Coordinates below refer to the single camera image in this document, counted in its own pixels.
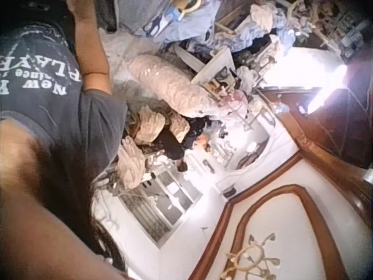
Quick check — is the heap of mixed clothes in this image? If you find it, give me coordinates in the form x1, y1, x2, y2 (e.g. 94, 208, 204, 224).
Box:
233, 0, 297, 52

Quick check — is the yellow ring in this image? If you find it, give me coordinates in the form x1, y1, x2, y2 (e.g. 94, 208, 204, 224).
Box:
174, 0, 202, 15

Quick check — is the brown wooden door frame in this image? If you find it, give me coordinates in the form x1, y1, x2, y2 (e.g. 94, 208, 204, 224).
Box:
262, 87, 373, 216

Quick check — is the pink quilted bolster pillow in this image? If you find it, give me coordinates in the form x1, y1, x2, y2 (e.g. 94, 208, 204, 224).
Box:
129, 53, 226, 118

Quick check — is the white flat board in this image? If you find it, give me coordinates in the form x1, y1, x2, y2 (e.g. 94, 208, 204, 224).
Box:
191, 46, 234, 86

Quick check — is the cluttered shelf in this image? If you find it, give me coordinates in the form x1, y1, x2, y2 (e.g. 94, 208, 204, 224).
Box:
319, 8, 370, 61

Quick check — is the cream ruffled cloth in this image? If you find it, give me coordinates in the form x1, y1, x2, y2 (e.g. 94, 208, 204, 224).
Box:
115, 142, 147, 191
170, 115, 191, 139
134, 104, 167, 145

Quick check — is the cluttered dressing table with mirror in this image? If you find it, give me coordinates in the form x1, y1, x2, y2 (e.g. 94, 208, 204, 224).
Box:
200, 87, 292, 199

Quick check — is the gold chandelier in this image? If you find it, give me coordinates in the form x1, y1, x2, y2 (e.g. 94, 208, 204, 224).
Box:
226, 232, 281, 280

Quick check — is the black cloth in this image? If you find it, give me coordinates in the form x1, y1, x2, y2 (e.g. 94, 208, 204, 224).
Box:
156, 115, 206, 172

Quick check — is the heap of light blue cloth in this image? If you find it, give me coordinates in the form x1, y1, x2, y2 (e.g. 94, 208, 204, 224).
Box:
142, 0, 224, 45

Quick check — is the brown wooden ceiling trim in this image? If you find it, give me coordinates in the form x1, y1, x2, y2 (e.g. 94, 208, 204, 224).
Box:
188, 153, 350, 280

